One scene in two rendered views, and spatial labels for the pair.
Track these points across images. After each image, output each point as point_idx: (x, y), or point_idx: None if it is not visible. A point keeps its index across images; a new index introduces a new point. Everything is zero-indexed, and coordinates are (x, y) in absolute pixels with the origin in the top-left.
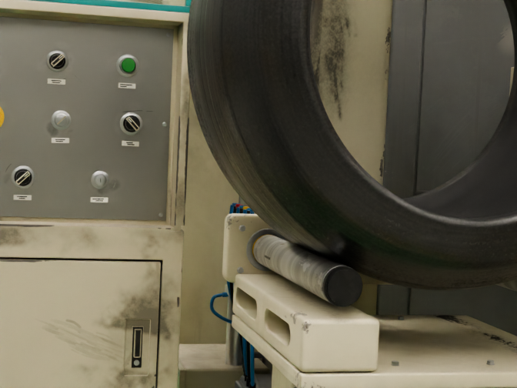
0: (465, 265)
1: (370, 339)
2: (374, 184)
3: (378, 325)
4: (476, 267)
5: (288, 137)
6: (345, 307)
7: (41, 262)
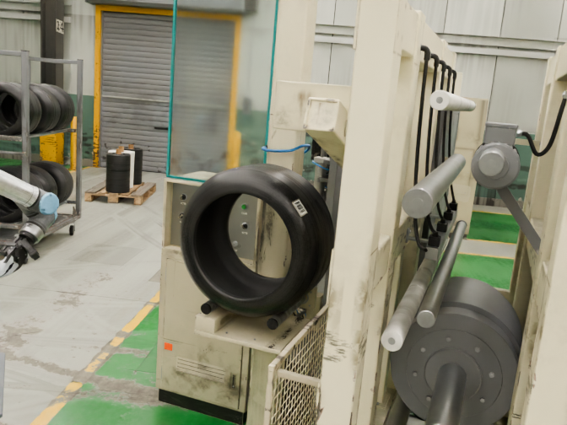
0: (236, 310)
1: (212, 325)
2: (208, 283)
3: (214, 321)
4: (240, 311)
5: (188, 267)
6: (219, 313)
7: None
